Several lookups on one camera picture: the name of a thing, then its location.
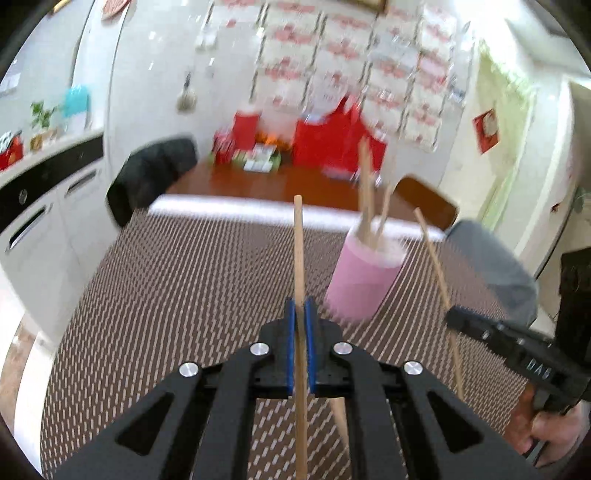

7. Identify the wooden chopstick two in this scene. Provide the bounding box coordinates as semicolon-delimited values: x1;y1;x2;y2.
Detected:
329;398;349;451

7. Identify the wooden chopstick one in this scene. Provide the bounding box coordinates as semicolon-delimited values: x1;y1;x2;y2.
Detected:
294;195;308;480

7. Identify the wooden chopstick eight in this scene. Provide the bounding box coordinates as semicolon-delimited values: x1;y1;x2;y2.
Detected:
414;208;465;401

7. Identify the pink cylindrical cup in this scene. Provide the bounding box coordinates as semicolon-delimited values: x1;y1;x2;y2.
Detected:
325;227;408;323

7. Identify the wooden chopstick seven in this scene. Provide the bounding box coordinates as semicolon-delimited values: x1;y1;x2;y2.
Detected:
374;184;394;249

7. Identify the wooden chopstick nine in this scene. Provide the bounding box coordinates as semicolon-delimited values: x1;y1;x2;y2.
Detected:
359;137;375;246

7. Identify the right hand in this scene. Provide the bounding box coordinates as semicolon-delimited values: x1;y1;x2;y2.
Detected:
504;384;590;470

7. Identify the grey jacket on chair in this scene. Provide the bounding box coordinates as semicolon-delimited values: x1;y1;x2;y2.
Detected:
447;219;538;327

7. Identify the brown wooden chair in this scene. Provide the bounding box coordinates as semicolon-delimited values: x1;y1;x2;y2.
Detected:
394;176;458;231

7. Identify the red diamond door decoration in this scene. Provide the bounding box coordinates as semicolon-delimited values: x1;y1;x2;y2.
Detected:
473;108;499;154

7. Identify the white sideboard cabinet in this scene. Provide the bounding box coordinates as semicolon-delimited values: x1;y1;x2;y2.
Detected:
1;131;117;343

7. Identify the black jacket on chair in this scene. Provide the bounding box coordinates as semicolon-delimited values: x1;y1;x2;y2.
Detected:
106;137;198;228

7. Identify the green door curtain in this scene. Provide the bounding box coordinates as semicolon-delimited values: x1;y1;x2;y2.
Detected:
476;42;536;230

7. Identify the green tray with items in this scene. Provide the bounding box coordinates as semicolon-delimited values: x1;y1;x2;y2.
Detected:
205;145;281;173

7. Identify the red soda can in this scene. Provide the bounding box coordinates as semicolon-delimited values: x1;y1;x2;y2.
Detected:
212;129;235;165

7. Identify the red gift bag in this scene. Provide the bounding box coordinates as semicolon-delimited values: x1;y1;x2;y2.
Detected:
291;95;387;174

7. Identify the red box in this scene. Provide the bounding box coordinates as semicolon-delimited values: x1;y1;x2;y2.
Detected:
232;109;262;151

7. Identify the red basket on cabinet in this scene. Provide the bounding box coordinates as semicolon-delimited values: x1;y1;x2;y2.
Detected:
0;130;24;171

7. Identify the potted green plant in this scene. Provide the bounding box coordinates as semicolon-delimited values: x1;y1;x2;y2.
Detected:
30;101;60;152

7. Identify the teal humidifier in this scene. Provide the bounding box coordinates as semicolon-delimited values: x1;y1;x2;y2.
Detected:
62;85;90;135

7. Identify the hanging wall brush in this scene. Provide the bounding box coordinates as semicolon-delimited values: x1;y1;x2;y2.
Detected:
176;73;197;112

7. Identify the red round wall ornament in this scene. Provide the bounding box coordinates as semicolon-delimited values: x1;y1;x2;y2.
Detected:
101;0;130;21

